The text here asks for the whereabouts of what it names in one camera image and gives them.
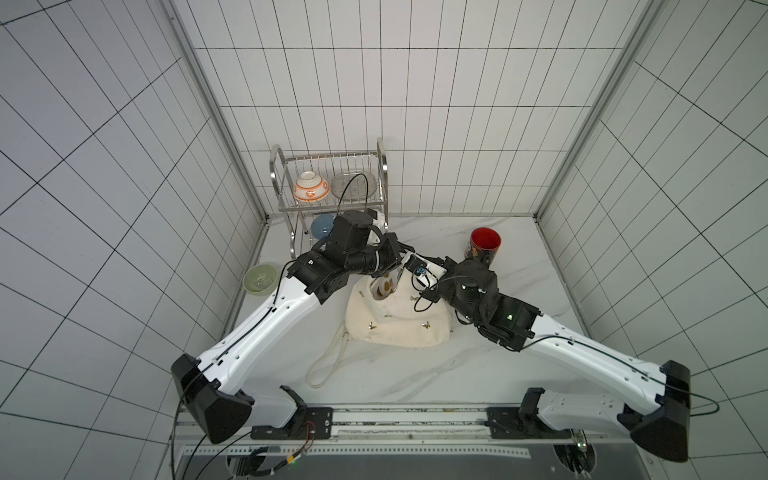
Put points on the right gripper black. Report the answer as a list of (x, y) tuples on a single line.
[(448, 267)]

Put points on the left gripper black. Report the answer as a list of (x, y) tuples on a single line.
[(394, 250)]

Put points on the brown white plush keychain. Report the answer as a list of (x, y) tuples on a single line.
[(384, 286)]

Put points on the cream canvas shoulder bag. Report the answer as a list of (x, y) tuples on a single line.
[(395, 321)]

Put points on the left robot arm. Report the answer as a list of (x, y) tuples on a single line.
[(210, 385)]

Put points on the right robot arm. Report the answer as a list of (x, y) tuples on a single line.
[(641, 400)]

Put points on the clear glass plate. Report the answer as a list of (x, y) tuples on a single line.
[(354, 186)]

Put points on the blue bowl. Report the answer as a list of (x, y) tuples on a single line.
[(322, 226)]

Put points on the metal two-tier dish rack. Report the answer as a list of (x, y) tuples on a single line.
[(298, 216)]

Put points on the orange white patterned bowl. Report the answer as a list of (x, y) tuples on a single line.
[(310, 187)]

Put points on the pale green bowl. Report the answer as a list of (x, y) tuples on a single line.
[(261, 279)]

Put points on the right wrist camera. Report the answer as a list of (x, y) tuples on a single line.
[(418, 265)]

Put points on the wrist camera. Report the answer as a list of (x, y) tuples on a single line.
[(378, 227), (418, 265)]

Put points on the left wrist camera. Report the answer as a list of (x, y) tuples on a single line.
[(378, 227)]

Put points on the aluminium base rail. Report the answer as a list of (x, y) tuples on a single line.
[(378, 429)]

